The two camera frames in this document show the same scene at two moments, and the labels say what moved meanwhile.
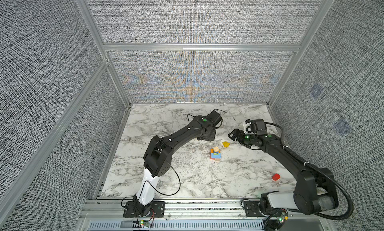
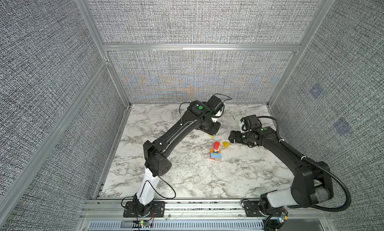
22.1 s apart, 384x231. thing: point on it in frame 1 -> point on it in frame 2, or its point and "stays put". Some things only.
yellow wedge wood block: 226,144 stays put
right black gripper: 239,138 stays put
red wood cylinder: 276,176 -> 217,145
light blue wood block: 216,155 stays put
